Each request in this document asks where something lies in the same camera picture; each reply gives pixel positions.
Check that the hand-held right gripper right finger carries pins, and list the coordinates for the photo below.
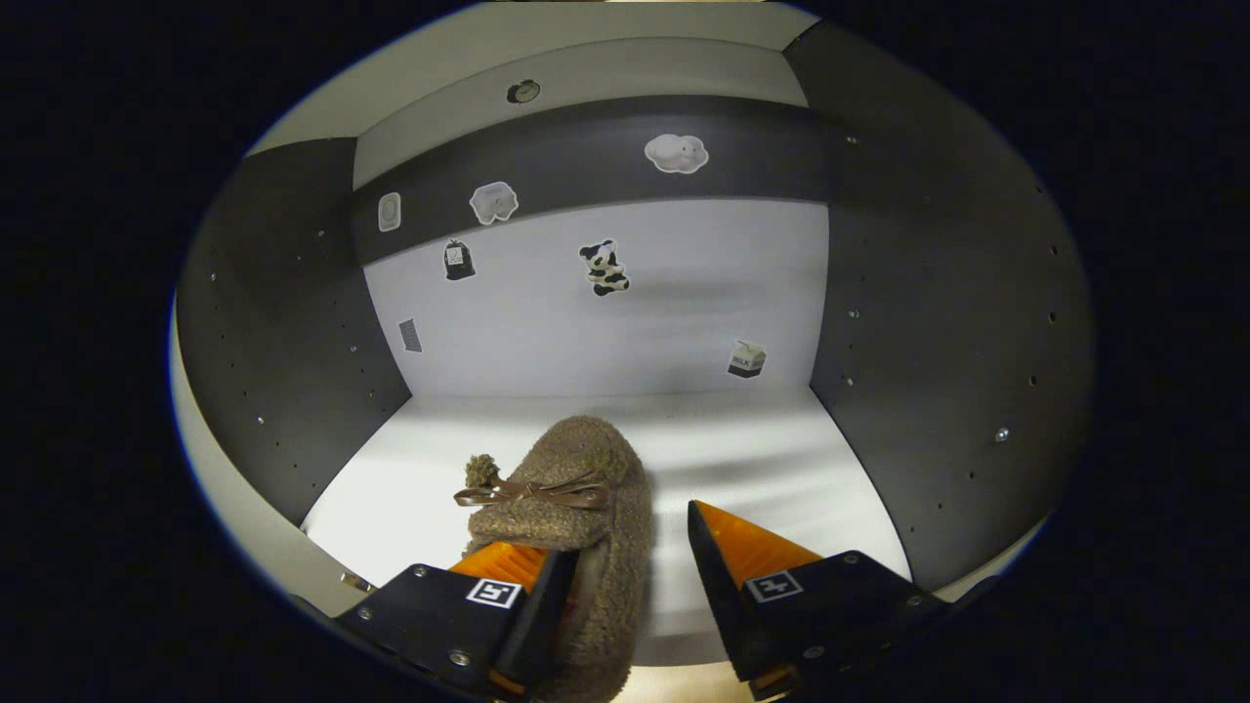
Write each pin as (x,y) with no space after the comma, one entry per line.
(723,586)

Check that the brown fuzzy shoe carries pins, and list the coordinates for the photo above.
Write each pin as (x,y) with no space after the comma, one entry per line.
(586,469)

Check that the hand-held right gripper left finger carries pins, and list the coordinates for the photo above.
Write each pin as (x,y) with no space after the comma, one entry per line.
(542,615)

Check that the white shoe cabinet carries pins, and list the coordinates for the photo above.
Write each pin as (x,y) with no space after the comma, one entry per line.
(625,312)

